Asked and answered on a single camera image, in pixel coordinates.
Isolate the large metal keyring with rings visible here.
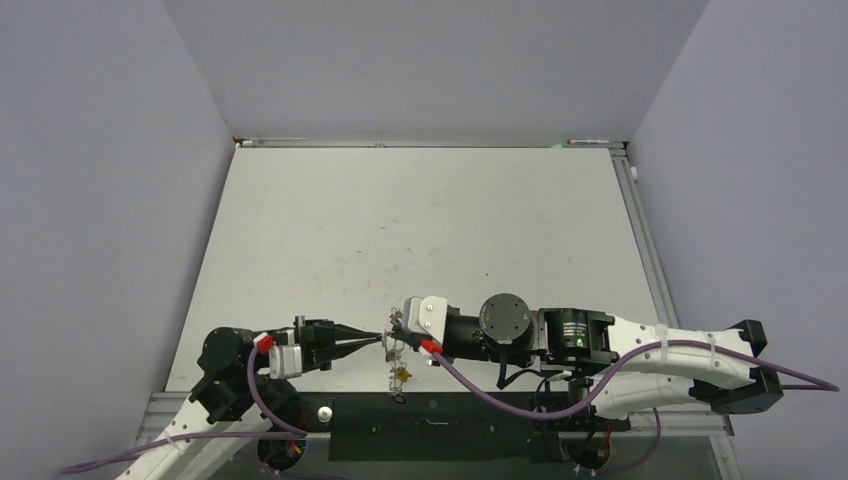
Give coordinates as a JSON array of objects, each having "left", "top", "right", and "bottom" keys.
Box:
[{"left": 381, "top": 307, "right": 411, "bottom": 404}]

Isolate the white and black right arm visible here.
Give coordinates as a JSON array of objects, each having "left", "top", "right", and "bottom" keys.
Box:
[{"left": 387, "top": 293, "right": 785, "bottom": 428}]

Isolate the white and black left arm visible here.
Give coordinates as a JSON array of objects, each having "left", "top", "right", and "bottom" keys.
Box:
[{"left": 120, "top": 317, "right": 382, "bottom": 479}]

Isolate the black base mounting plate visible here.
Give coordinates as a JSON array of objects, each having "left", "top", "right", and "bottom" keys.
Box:
[{"left": 258, "top": 392, "right": 631, "bottom": 473}]

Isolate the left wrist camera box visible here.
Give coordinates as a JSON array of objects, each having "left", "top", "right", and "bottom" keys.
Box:
[{"left": 268, "top": 344, "right": 305, "bottom": 380}]

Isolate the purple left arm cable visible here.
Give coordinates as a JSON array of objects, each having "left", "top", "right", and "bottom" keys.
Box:
[{"left": 60, "top": 333, "right": 309, "bottom": 476}]

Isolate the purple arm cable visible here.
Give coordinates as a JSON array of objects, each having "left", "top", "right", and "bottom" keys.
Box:
[
  {"left": 421, "top": 339, "right": 841, "bottom": 422},
  {"left": 60, "top": 333, "right": 309, "bottom": 476}
]

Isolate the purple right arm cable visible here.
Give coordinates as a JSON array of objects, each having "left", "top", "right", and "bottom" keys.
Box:
[{"left": 421, "top": 339, "right": 841, "bottom": 422}]

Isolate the aluminium table frame rail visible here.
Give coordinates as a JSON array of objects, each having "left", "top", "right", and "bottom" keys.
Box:
[{"left": 609, "top": 143, "right": 680, "bottom": 328}]

